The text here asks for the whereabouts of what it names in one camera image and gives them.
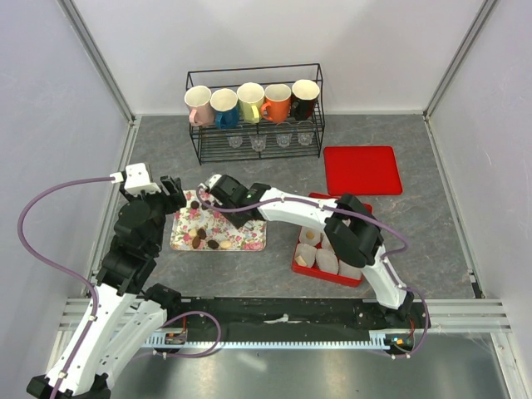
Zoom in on floral serving tray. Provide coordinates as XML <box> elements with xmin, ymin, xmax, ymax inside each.
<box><xmin>170</xmin><ymin>190</ymin><xmax>266</xmax><ymax>251</ymax></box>

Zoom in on white bar chocolate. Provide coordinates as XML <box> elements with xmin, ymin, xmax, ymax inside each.
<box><xmin>295</xmin><ymin>256</ymin><xmax>308</xmax><ymax>267</ymax></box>

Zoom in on red chocolate box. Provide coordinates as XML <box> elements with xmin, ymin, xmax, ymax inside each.
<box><xmin>290</xmin><ymin>191</ymin><xmax>374</xmax><ymax>288</ymax></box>

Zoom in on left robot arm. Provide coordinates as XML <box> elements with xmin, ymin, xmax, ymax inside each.
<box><xmin>27</xmin><ymin>171</ymin><xmax>187</xmax><ymax>398</ymax></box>

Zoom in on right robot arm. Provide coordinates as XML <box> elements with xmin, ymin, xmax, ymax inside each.
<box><xmin>199</xmin><ymin>175</ymin><xmax>414</xmax><ymax>328</ymax></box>

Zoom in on dark oval chocolate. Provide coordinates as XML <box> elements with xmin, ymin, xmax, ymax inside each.
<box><xmin>207</xmin><ymin>240</ymin><xmax>219</xmax><ymax>249</ymax></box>

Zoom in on clear glass cup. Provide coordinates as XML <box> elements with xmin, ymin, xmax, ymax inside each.
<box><xmin>228</xmin><ymin>135</ymin><xmax>243</xmax><ymax>148</ymax></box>
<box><xmin>249</xmin><ymin>134</ymin><xmax>267</xmax><ymax>153</ymax></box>
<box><xmin>298</xmin><ymin>131</ymin><xmax>314</xmax><ymax>146</ymax></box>
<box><xmin>276</xmin><ymin>133</ymin><xmax>292</xmax><ymax>148</ymax></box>

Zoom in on blue mug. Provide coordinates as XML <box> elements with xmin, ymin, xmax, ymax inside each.
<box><xmin>209</xmin><ymin>88</ymin><xmax>240</xmax><ymax>130</ymax></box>

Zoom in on pink mug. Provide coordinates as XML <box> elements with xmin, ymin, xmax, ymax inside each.
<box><xmin>184</xmin><ymin>86</ymin><xmax>214</xmax><ymax>127</ymax></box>

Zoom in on orange mug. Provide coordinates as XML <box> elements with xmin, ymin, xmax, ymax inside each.
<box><xmin>260</xmin><ymin>84</ymin><xmax>292</xmax><ymax>124</ymax></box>

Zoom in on yellow-green mug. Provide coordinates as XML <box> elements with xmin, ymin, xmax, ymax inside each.
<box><xmin>237</xmin><ymin>82</ymin><xmax>265</xmax><ymax>124</ymax></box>

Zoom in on red box lid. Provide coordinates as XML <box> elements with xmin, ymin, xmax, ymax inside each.
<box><xmin>323</xmin><ymin>145</ymin><xmax>403</xmax><ymax>196</ymax></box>

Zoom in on black and red mug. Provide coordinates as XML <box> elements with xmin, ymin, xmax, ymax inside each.
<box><xmin>290</xmin><ymin>79</ymin><xmax>320</xmax><ymax>121</ymax></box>

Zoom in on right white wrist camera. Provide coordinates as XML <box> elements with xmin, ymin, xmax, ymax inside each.
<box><xmin>199</xmin><ymin>174</ymin><xmax>222</xmax><ymax>192</ymax></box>

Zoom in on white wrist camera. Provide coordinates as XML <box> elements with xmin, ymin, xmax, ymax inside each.
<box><xmin>109</xmin><ymin>163</ymin><xmax>161</xmax><ymax>196</ymax></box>
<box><xmin>199</xmin><ymin>174</ymin><xmax>222</xmax><ymax>192</ymax></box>

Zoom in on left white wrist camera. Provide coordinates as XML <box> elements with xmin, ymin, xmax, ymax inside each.
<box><xmin>109</xmin><ymin>163</ymin><xmax>161</xmax><ymax>196</ymax></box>

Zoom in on black wire mug rack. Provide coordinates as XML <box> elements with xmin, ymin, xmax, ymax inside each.
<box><xmin>185</xmin><ymin>62</ymin><xmax>325</xmax><ymax>164</ymax></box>

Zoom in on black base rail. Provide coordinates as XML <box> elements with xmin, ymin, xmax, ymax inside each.
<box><xmin>168</xmin><ymin>298</ymin><xmax>424</xmax><ymax>343</ymax></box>

